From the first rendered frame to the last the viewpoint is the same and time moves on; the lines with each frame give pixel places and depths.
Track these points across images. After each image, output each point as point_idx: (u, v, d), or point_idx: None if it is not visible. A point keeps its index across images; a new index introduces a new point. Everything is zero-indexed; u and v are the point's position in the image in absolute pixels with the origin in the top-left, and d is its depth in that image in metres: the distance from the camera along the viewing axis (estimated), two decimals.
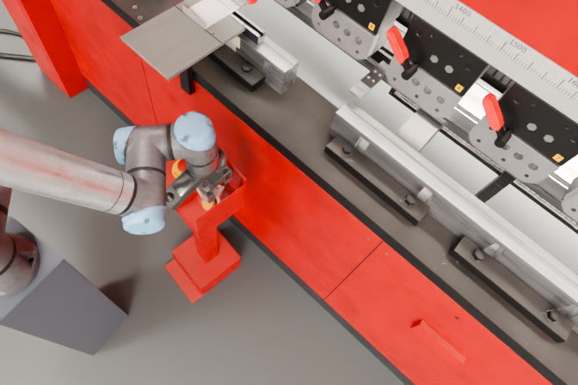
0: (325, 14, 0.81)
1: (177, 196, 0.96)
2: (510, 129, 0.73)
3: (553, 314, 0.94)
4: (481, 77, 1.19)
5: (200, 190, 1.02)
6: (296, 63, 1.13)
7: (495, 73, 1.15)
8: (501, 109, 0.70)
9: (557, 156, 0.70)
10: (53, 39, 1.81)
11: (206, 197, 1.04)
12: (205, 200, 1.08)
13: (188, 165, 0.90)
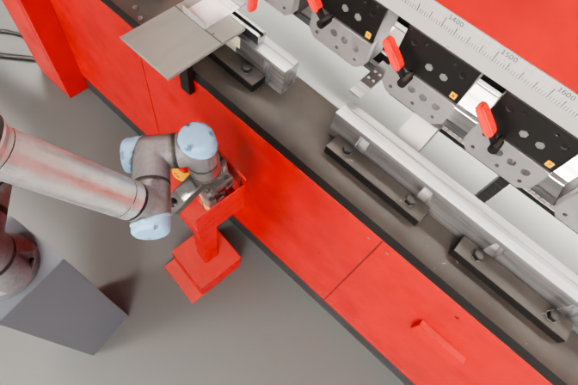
0: (322, 23, 0.82)
1: (181, 201, 1.00)
2: (503, 136, 0.75)
3: (553, 314, 0.94)
4: (481, 77, 1.19)
5: (202, 195, 1.06)
6: (296, 63, 1.13)
7: None
8: (493, 117, 0.72)
9: (549, 162, 0.72)
10: (53, 39, 1.81)
11: (208, 202, 1.08)
12: (207, 205, 1.12)
13: (191, 172, 0.93)
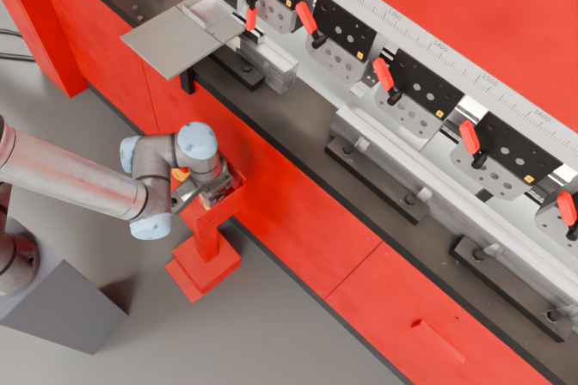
0: (317, 44, 0.87)
1: (181, 201, 1.00)
2: (486, 152, 0.80)
3: (553, 314, 0.94)
4: None
5: (203, 195, 1.06)
6: (296, 63, 1.13)
7: None
8: (476, 135, 0.77)
9: (528, 177, 0.77)
10: (53, 39, 1.81)
11: (208, 202, 1.08)
12: (207, 205, 1.12)
13: (191, 172, 0.94)
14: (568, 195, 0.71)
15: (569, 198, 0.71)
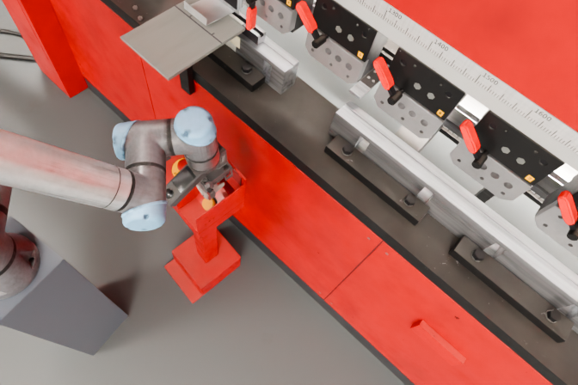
0: (317, 43, 0.87)
1: (177, 192, 0.95)
2: (487, 151, 0.80)
3: (553, 314, 0.94)
4: None
5: (200, 186, 1.01)
6: (296, 63, 1.13)
7: None
8: (476, 134, 0.77)
9: (529, 177, 0.77)
10: (53, 39, 1.81)
11: (206, 193, 1.03)
12: (205, 197, 1.07)
13: (188, 161, 0.88)
14: (569, 194, 0.71)
15: (570, 197, 0.71)
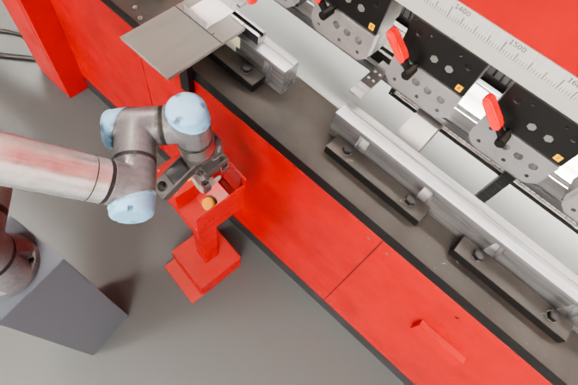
0: (325, 14, 0.81)
1: (170, 185, 0.90)
2: (510, 130, 0.73)
3: (553, 314, 0.94)
4: (481, 77, 1.19)
5: (195, 180, 0.96)
6: (296, 63, 1.13)
7: (495, 73, 1.15)
8: (500, 109, 0.70)
9: (557, 156, 0.71)
10: (53, 39, 1.81)
11: (202, 186, 0.98)
12: (201, 191, 1.02)
13: (181, 151, 0.84)
14: None
15: None
